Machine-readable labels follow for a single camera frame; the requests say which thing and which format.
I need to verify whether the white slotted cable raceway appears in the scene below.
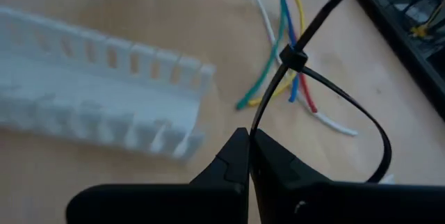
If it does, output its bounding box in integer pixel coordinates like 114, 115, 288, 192
0, 6, 217, 163

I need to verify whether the white insulated wire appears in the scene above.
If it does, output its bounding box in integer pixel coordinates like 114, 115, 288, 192
235, 0, 359, 138

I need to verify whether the yellow extension cable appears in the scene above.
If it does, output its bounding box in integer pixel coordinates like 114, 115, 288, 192
409, 3, 445, 40

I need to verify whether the blue insulated wire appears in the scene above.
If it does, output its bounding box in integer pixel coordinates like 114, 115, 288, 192
270, 0, 301, 104

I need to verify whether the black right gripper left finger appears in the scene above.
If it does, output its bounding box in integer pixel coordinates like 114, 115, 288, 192
65, 127, 251, 224

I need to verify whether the red insulated wire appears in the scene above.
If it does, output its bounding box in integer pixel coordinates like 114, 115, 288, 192
266, 0, 318, 114

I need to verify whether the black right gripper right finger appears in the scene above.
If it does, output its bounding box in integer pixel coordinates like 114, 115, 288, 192
250, 128, 445, 224

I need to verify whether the black zip tie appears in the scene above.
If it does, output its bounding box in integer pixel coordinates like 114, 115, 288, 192
248, 0, 394, 184

